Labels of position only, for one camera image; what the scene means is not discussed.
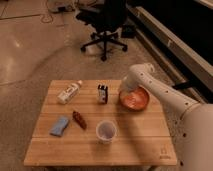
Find orange ceramic bowl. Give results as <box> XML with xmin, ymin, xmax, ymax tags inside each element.
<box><xmin>119</xmin><ymin>87</ymin><xmax>150</xmax><ymax>111</ymax></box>

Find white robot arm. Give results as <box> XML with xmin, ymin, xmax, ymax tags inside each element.
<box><xmin>120</xmin><ymin>63</ymin><xmax>213</xmax><ymax>171</ymax></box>

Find small black white carton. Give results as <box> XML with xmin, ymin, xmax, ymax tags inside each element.
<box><xmin>98</xmin><ymin>85</ymin><xmax>108</xmax><ymax>104</ymax></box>

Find white plastic bottle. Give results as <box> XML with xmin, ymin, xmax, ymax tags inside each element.
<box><xmin>57</xmin><ymin>80</ymin><xmax>82</xmax><ymax>104</ymax></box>

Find wooden table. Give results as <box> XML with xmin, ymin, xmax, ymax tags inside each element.
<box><xmin>24</xmin><ymin>80</ymin><xmax>177</xmax><ymax>166</ymax></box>

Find brown snack bar wrapper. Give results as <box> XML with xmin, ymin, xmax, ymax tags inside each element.
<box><xmin>73</xmin><ymin>111</ymin><xmax>87</xmax><ymax>129</ymax></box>

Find black office chair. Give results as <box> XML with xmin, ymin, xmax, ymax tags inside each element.
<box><xmin>76</xmin><ymin>0</ymin><xmax>128</xmax><ymax>61</ymax></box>

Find long wall baseboard bench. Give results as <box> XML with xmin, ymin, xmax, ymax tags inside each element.
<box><xmin>127</xmin><ymin>5</ymin><xmax>213</xmax><ymax>102</ymax></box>

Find floor cables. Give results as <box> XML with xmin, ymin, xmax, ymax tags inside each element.
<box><xmin>40</xmin><ymin>0</ymin><xmax>78</xmax><ymax>24</ymax></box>

